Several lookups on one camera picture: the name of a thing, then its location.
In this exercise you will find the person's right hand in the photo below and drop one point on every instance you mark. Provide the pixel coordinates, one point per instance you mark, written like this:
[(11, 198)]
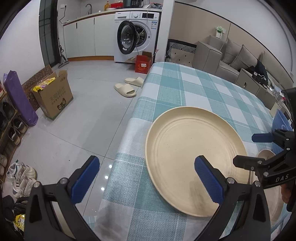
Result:
[(288, 195)]

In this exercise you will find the white sneakers on floor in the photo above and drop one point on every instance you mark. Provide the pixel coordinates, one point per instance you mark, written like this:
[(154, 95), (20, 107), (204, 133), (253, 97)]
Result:
[(22, 177)]

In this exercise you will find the beige slipper far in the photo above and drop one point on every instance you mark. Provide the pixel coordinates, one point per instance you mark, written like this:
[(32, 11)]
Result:
[(135, 81)]

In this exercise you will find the cardboard box with snacks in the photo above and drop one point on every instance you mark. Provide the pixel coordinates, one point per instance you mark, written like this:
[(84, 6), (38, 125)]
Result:
[(49, 91)]

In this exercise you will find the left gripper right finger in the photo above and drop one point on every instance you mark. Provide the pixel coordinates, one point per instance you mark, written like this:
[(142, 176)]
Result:
[(242, 213)]

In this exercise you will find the wooden shoe rack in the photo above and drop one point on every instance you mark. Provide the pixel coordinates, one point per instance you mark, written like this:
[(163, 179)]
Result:
[(8, 115)]

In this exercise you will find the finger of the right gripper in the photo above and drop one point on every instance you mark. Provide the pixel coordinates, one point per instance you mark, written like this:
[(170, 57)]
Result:
[(250, 163), (263, 137)]

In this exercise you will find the white washing machine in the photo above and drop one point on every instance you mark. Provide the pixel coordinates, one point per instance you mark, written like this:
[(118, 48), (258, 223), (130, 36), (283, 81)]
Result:
[(135, 32)]

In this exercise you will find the white kitchen cabinets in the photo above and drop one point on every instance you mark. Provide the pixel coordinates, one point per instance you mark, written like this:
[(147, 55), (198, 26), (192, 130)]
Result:
[(90, 38)]

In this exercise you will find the grey side cabinet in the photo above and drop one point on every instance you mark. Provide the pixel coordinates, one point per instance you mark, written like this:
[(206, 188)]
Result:
[(246, 82)]

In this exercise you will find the large dark blue bowl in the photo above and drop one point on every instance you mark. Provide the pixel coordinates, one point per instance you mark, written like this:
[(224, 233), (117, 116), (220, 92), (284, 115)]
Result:
[(280, 122)]

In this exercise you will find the beige slipper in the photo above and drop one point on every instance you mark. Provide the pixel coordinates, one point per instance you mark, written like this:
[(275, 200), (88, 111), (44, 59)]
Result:
[(135, 81), (125, 90)]

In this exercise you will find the grey sofa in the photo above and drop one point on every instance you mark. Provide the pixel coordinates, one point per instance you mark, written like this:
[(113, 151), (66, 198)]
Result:
[(225, 59)]

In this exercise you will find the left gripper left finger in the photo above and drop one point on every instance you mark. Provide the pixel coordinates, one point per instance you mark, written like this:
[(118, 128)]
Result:
[(41, 222)]

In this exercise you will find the purple bag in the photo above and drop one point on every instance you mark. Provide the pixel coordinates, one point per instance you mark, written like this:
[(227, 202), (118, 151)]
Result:
[(19, 99)]

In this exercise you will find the red cardboard box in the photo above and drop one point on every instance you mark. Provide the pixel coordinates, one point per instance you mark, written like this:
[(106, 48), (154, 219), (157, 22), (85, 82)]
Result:
[(143, 62)]

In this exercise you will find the beige slipper near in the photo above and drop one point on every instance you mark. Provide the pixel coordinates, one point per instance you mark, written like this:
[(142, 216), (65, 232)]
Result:
[(125, 90)]

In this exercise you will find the teal checkered tablecloth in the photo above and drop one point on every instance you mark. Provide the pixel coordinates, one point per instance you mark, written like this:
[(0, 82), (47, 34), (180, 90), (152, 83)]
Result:
[(131, 207)]

